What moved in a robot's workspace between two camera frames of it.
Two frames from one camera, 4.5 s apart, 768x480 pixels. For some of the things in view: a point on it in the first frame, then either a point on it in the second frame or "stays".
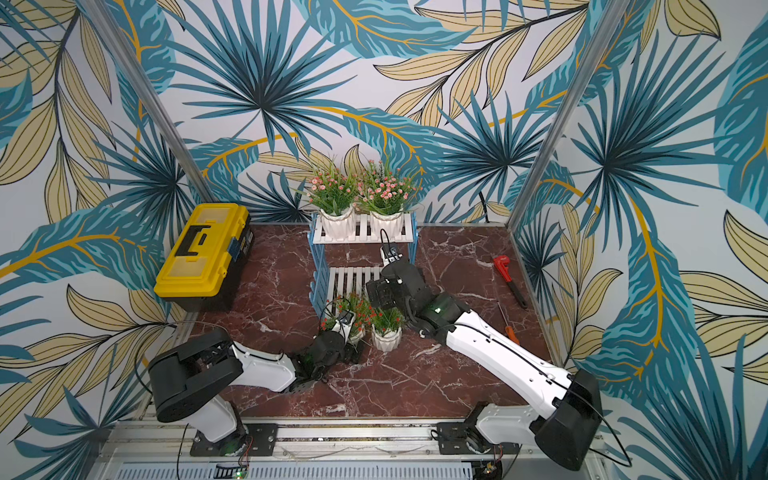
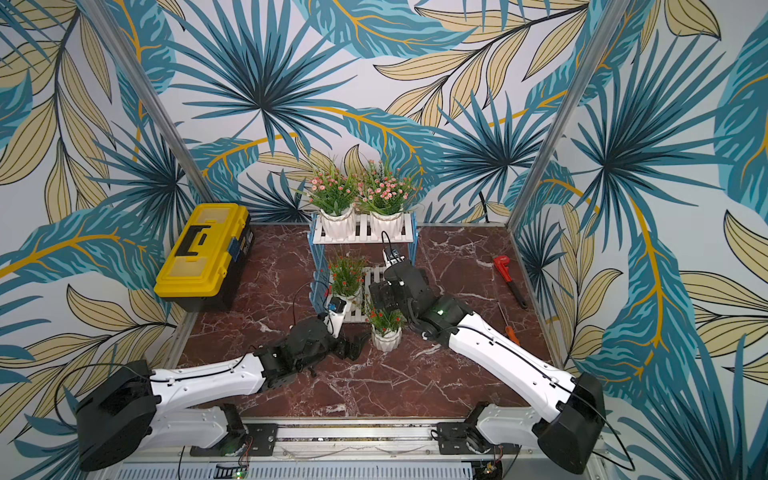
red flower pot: [351, 316] -> [347, 273]
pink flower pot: [333, 193] stays
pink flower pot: [383, 193] stays
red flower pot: [386, 329] stays
